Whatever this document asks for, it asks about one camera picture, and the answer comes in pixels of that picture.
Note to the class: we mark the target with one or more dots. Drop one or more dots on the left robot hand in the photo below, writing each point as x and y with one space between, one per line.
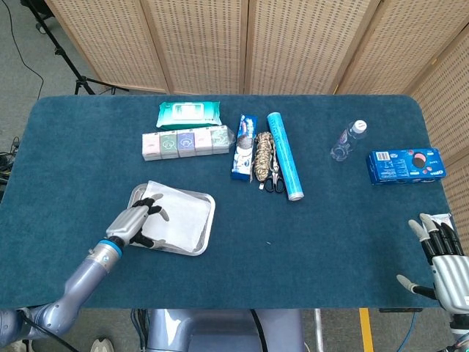
128 223

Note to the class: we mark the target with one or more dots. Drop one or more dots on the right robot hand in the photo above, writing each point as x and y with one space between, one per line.
448 278

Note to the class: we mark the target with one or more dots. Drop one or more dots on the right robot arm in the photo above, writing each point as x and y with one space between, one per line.
459 330

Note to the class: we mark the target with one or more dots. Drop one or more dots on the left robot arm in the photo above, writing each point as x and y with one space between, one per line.
80 278

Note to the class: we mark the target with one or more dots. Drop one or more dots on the silver metal tray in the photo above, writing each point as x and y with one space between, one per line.
203 246

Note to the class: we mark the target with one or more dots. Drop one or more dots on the silver foil packet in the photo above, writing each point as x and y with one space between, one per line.
443 218

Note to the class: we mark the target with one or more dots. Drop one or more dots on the pocket tissue multipack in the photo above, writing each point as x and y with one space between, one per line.
187 143

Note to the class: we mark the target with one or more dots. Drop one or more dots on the wide blue cookie box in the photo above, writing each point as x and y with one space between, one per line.
403 166

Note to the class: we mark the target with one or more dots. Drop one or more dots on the white shoe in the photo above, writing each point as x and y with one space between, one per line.
102 345

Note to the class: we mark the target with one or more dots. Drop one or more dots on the green wet wipes pack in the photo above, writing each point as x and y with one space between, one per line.
188 113

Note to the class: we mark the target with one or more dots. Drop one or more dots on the slim blue cookie box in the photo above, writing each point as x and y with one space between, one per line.
242 161

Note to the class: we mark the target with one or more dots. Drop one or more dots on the grey robot torso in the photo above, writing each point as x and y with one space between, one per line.
220 330

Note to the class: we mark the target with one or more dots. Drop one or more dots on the black tripod stand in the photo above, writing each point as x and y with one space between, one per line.
83 82

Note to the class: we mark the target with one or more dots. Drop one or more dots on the teal table cloth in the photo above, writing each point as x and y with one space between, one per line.
293 256

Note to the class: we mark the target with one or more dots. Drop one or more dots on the blue cling film roll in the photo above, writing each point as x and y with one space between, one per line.
284 154

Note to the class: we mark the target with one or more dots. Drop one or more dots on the clear plastic water bottle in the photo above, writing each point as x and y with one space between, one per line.
353 132

